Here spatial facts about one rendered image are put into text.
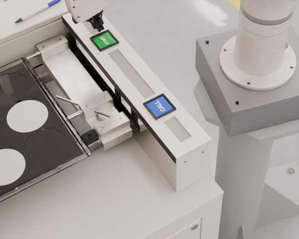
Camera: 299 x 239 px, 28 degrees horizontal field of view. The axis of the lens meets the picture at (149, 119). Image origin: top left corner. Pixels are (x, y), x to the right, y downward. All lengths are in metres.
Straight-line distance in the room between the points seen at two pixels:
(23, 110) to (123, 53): 0.28
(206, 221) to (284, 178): 0.99
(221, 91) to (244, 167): 0.37
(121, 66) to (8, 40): 0.32
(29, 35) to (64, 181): 0.41
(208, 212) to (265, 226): 0.87
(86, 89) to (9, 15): 0.29
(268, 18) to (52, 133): 0.56
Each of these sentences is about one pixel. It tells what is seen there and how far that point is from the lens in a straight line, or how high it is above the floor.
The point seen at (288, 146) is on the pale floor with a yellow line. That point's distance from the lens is 2.52.
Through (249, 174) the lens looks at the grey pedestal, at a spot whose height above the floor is 0.53.
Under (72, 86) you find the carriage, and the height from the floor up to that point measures 0.88.
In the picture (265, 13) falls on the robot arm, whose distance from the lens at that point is 1.33.
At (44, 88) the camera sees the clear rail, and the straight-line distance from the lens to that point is 1.51.
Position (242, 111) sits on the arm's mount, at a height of 0.91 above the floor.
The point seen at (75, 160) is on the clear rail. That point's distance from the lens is 1.37.
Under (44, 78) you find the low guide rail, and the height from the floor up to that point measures 0.84.
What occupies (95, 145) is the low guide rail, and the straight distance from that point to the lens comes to 1.46.
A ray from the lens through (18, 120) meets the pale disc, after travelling 1.47.
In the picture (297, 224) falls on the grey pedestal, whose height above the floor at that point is 0.01.
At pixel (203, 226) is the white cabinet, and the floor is 0.71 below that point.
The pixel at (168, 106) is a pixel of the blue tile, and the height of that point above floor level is 0.96.
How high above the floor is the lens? 2.01
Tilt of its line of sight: 52 degrees down
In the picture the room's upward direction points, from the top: 3 degrees counter-clockwise
